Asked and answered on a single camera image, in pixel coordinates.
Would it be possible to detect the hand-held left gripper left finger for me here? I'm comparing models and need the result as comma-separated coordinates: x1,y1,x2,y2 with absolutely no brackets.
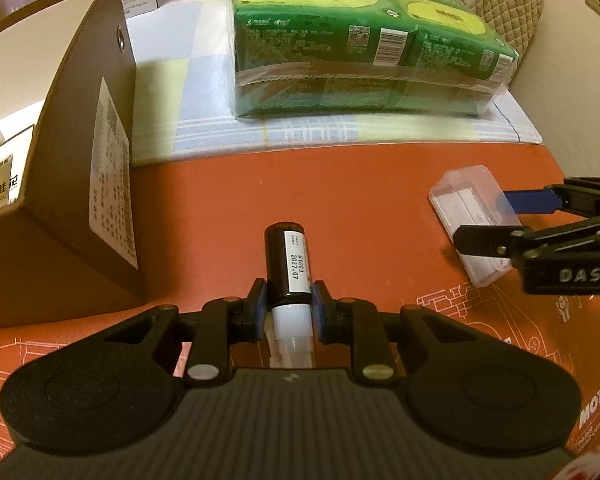
100,277,270,388

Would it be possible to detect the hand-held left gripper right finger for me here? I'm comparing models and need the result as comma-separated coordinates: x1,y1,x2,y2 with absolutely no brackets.
311,281,501,388

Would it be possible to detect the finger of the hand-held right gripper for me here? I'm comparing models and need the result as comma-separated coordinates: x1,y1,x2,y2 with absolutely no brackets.
502,176,600,216
452,211,600,262

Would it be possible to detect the clear plastic box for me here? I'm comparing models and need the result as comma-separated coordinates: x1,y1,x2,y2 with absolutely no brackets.
428,164,523,288

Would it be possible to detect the dark bottle with white cap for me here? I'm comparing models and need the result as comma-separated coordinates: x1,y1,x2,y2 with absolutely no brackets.
264,221,315,368

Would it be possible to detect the brown cardboard box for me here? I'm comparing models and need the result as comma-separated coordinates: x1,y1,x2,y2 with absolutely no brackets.
0,0,148,332

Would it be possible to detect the gold and white box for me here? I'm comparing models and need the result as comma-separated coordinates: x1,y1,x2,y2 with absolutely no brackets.
0,125,35,217

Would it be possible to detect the red printed cardboard sheet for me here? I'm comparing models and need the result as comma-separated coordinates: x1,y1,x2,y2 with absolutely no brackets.
0,142,600,461

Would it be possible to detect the red white patterned cloth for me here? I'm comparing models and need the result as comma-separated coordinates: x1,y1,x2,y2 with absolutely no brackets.
555,440,600,480

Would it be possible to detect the beige quilted cloth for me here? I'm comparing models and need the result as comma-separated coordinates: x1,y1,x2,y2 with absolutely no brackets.
440,0,546,56

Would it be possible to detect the green tissue multipack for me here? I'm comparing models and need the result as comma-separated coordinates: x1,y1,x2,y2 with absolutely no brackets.
225,0,521,120

